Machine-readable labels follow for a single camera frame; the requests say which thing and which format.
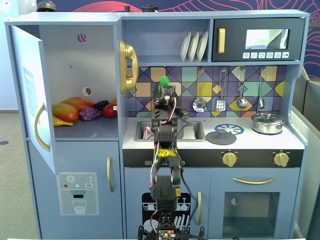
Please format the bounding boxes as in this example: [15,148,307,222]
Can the robot controller circuit board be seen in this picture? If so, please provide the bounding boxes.
[157,228,176,240]

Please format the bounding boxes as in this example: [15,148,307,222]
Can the green toy pineapple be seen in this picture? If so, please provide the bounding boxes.
[157,75,171,92]

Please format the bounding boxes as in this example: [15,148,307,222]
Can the gold fridge door handle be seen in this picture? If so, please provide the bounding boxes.
[106,156,115,193]

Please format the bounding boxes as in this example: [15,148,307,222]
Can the gold microwave handle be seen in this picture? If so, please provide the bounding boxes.
[217,27,226,54]

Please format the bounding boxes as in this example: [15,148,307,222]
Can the red toy apple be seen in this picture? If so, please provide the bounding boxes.
[101,103,118,119]

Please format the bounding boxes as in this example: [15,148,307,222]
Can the small steel spoon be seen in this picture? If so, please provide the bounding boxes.
[257,66,267,110]

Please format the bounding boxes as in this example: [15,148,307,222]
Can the yellow-red toy mango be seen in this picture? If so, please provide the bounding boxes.
[51,102,80,123]

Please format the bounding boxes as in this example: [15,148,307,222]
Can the black toy microwave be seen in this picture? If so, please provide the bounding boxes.
[211,17,306,63]

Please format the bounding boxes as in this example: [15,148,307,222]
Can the gold oven handle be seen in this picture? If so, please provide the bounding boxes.
[232,176,276,186]

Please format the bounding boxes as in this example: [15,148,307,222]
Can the gold stove knob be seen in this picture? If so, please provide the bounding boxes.
[221,151,238,168]
[273,151,291,168]

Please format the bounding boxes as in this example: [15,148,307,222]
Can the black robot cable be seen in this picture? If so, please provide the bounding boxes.
[179,169,208,238]

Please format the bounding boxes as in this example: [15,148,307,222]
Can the gray pot lid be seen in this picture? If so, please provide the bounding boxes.
[205,124,238,146]

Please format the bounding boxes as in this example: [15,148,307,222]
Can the white toy plate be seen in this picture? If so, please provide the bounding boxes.
[196,30,209,62]
[187,31,200,63]
[180,31,192,63]

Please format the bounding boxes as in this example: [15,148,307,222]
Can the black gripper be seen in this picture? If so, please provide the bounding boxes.
[153,84,181,112]

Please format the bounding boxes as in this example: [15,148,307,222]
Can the steel pot with lid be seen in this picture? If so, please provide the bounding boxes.
[250,112,286,135]

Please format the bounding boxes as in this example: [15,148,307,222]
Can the gray toy sink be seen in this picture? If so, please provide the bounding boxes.
[134,120,207,143]

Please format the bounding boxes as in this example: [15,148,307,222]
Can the steel slotted spatula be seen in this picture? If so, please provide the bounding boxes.
[215,67,229,113]

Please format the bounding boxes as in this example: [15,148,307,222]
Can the black helmet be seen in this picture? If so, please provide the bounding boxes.
[36,0,59,13]

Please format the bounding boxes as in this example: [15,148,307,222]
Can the fridge door with dispenser print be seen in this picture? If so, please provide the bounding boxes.
[27,140,123,240]

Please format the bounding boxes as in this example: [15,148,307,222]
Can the steel slotted spoon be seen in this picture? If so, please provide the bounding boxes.
[192,67,208,113]

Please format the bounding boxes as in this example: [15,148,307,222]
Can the blue-gray toy kitchen unit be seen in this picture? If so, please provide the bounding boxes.
[4,9,311,240]

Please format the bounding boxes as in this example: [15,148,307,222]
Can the steel ladle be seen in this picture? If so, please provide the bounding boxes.
[236,66,249,110]

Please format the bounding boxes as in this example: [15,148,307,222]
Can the blue-gray open cabinet door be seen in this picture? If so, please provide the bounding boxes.
[9,24,60,176]

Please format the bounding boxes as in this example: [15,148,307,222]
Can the gold toy telephone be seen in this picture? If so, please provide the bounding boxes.
[118,39,140,95]

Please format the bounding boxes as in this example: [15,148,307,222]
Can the purple toy grapes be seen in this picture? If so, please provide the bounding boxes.
[79,106,103,122]

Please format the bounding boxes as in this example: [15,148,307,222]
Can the gold curved cabinet door handle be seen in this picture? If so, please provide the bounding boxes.
[33,102,51,153]

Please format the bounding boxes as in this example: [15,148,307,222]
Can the oven door with window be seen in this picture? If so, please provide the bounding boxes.
[209,167,301,239]

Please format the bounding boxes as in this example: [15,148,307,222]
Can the orange-red toy mango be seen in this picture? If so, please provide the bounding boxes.
[61,96,96,112]

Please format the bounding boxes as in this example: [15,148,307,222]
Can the gold dishwasher handle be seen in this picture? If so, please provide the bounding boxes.
[197,191,203,226]

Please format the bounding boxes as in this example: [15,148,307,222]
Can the yellow toy banana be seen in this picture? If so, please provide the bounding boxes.
[52,115,75,128]

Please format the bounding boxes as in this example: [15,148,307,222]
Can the black cylindrical container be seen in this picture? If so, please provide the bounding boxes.
[141,4,160,13]

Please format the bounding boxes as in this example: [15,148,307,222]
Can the dark toy grapes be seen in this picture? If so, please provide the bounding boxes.
[93,99,110,112]

